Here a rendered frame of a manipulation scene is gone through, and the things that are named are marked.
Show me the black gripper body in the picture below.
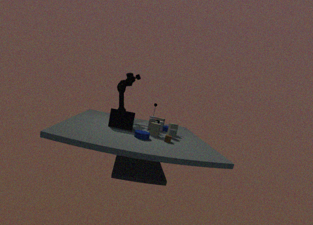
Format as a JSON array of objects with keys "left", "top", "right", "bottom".
[{"left": 132, "top": 74, "right": 140, "bottom": 82}]

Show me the blue short cylinder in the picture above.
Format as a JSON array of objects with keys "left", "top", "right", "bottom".
[
  {"left": 135, "top": 130, "right": 150, "bottom": 140},
  {"left": 162, "top": 126, "right": 168, "bottom": 132}
]

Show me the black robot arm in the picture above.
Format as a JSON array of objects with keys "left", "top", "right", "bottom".
[{"left": 117, "top": 73, "right": 134, "bottom": 111}]

